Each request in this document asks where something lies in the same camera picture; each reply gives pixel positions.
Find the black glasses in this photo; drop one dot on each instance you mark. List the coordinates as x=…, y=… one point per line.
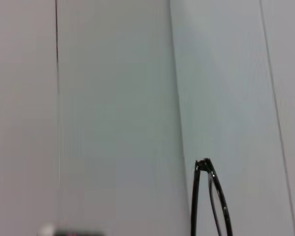
x=194, y=209

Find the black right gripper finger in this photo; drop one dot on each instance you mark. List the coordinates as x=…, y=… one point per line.
x=78, y=233

